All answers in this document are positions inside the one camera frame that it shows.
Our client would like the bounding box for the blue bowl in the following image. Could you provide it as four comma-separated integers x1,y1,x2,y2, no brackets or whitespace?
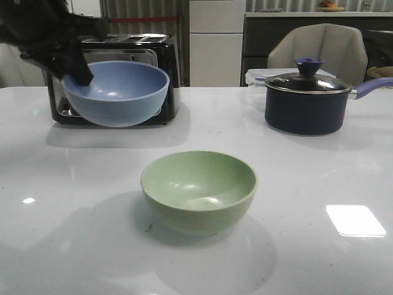
61,60,170,127

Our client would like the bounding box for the left beige armchair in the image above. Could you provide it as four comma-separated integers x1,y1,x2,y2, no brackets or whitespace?
1,43,46,88

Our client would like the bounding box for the red barrier belt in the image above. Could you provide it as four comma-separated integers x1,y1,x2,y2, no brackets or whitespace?
109,15,180,23

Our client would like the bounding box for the beige armchair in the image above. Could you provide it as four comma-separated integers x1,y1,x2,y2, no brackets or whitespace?
267,23,368,85
1,43,46,88

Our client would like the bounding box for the black and chrome toaster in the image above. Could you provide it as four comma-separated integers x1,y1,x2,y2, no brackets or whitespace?
47,33,181,125

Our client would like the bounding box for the right beige armchair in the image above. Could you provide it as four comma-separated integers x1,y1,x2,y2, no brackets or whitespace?
267,23,368,85

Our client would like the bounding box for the glass pot lid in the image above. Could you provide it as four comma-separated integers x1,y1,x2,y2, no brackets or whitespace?
265,57,351,94

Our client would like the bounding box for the green bowl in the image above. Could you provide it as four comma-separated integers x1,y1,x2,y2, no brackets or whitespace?
141,151,258,235

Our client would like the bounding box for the white refrigerator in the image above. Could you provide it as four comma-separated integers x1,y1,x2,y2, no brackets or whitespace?
189,1,246,87

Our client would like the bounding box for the dark kitchen counter cabinet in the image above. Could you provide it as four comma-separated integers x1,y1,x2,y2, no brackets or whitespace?
240,12,392,86

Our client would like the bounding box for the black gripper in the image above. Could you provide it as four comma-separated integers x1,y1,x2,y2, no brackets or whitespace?
1,1,108,85

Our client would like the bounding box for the dark blue saucepan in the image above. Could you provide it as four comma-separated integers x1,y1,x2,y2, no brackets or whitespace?
265,77,392,135

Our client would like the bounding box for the fruit plate on counter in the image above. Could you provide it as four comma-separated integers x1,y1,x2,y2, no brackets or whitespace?
317,0,346,12

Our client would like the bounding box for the clear plastic storage container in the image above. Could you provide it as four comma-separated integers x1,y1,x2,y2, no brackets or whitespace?
244,68,335,87

